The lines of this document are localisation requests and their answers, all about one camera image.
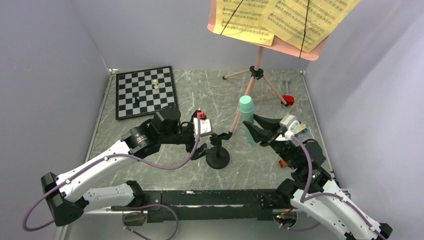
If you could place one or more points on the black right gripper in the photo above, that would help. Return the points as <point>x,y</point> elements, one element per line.
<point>265,135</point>

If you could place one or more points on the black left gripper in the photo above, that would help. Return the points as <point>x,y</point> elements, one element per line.
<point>201,151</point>

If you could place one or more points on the black clamp knob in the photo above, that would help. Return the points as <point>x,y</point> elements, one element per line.
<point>217,156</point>

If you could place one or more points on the mint green toy recorder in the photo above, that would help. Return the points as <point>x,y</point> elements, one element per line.
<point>246,107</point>

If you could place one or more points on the yellow sheet music top page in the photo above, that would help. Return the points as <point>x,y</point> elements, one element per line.
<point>241,20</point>

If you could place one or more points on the yellow sheet music page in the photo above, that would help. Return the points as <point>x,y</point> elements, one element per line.
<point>304,24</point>
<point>241,20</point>

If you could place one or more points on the yellow sheet music bottom page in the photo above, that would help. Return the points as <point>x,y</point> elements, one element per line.
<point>304,24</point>

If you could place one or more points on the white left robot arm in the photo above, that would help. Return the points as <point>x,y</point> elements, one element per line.
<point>71,194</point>

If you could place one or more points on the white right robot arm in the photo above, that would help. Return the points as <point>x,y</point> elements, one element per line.
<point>311,188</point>

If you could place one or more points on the orange blue toy block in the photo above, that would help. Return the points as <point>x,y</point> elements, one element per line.
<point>282,163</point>

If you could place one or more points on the red wooden toy car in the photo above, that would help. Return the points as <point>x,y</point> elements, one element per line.
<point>288,100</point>

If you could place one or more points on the black white chessboard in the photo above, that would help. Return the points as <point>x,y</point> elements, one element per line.
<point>139,84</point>

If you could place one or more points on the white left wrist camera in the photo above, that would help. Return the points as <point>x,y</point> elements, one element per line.
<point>202,125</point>

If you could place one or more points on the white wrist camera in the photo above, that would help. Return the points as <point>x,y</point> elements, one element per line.
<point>202,125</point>
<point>290,127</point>

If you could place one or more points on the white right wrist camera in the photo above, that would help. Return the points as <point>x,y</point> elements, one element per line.
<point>290,127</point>

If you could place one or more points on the grey metal bracket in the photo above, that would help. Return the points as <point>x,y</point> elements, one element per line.
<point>287,83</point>

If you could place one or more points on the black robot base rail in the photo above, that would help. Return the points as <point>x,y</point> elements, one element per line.
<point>215,204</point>

